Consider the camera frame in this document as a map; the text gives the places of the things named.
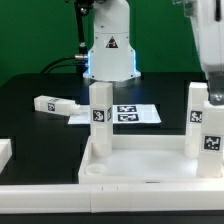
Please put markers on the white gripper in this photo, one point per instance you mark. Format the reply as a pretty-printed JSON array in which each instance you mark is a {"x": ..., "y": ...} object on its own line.
[{"x": 207, "y": 22}]

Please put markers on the white desk top tray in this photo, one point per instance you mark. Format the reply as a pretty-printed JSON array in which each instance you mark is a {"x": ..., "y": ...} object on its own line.
[{"x": 141, "y": 159}]

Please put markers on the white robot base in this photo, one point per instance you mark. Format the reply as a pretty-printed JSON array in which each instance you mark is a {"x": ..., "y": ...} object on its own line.
[{"x": 111, "y": 58}]

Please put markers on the white marker sheet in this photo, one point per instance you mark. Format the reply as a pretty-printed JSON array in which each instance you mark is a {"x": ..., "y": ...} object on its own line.
[{"x": 122, "y": 114}]

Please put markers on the white left barrier block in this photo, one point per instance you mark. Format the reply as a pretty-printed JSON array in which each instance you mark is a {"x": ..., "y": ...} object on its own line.
[{"x": 5, "y": 152}]

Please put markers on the white front barrier rail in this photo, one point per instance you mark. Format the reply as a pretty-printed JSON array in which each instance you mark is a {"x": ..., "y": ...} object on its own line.
[{"x": 76, "y": 198}]

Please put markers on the black camera stand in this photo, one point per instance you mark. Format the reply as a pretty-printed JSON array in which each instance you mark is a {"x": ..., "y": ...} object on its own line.
[{"x": 82, "y": 8}]

